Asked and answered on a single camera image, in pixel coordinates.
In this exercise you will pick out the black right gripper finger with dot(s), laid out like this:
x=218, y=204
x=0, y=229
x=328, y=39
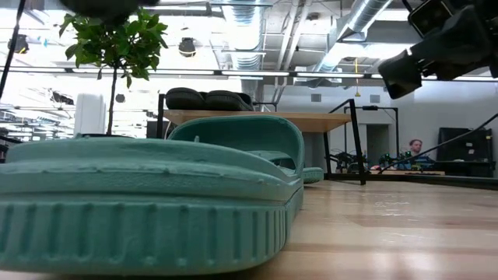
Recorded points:
x=400, y=75

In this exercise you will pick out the black foam slide sandal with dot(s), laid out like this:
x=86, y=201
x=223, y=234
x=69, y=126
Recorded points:
x=184, y=99
x=227, y=101

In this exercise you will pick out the teal foam slide sandal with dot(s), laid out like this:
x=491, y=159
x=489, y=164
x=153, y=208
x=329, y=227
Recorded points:
x=313, y=175
x=136, y=202

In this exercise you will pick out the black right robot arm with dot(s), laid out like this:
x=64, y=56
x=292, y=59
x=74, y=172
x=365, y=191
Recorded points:
x=495, y=46

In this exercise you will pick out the small background robot arm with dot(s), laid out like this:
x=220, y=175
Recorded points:
x=391, y=160
x=346, y=161

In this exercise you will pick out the small green tree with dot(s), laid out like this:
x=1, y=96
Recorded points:
x=116, y=39

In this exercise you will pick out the yellow hanging tag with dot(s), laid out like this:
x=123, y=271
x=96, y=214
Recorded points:
x=356, y=78

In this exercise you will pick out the person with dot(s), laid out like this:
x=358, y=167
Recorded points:
x=416, y=151

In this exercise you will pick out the black ceiling speaker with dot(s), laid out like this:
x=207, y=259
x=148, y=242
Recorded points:
x=18, y=43
x=187, y=47

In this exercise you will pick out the small round black speaker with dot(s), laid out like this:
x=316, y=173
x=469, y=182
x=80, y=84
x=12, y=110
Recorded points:
x=120, y=98

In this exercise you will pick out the black cabinet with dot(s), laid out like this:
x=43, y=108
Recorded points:
x=465, y=151

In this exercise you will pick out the wooden background table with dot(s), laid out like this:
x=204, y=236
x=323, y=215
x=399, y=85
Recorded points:
x=428, y=172

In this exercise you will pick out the white pillar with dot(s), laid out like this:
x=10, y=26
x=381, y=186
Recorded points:
x=89, y=114

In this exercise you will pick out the black plant pot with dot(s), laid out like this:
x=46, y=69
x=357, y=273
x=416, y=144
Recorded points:
x=105, y=135

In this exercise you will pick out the black monitor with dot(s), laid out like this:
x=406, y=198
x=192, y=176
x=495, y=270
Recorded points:
x=153, y=130

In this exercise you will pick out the grey wall vent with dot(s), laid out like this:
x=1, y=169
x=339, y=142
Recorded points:
x=316, y=97
x=374, y=99

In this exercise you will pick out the black metal rack frame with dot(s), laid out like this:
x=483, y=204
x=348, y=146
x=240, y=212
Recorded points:
x=383, y=108

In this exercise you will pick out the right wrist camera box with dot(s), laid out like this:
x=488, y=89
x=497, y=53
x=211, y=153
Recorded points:
x=430, y=19

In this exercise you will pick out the wooden shelf with black frame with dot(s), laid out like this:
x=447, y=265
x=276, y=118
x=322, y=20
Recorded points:
x=319, y=122

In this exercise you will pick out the black table edge rail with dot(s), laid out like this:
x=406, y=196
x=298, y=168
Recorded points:
x=428, y=179

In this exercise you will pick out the ribbed silver ceiling duct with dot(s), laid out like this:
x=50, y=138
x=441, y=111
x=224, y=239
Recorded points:
x=245, y=35

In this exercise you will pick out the long ceiling light rail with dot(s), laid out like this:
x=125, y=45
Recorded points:
x=253, y=73

